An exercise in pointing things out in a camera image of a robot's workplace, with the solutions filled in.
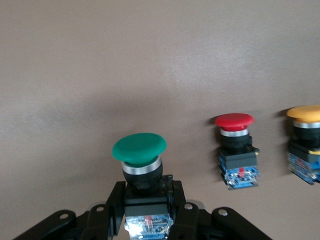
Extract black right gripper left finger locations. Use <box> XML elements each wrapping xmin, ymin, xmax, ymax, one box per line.
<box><xmin>79</xmin><ymin>181</ymin><xmax>127</xmax><ymax>240</ymax></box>

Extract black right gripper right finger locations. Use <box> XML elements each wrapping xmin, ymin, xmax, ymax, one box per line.
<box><xmin>169</xmin><ymin>179</ymin><xmax>205</xmax><ymax>240</ymax></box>

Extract green mushroom push button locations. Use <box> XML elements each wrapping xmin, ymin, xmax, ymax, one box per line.
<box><xmin>111</xmin><ymin>132</ymin><xmax>176</xmax><ymax>240</ymax></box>

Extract red mushroom push button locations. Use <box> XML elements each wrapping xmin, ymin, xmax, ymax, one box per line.
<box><xmin>214</xmin><ymin>113</ymin><xmax>261</xmax><ymax>191</ymax></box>

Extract yellow mushroom push button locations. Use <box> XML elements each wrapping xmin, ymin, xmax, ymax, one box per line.
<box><xmin>286</xmin><ymin>104</ymin><xmax>320</xmax><ymax>186</ymax></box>

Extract dark right wrist camera mount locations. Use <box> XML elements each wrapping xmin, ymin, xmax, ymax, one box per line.
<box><xmin>12</xmin><ymin>206</ymin><xmax>273</xmax><ymax>240</ymax></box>

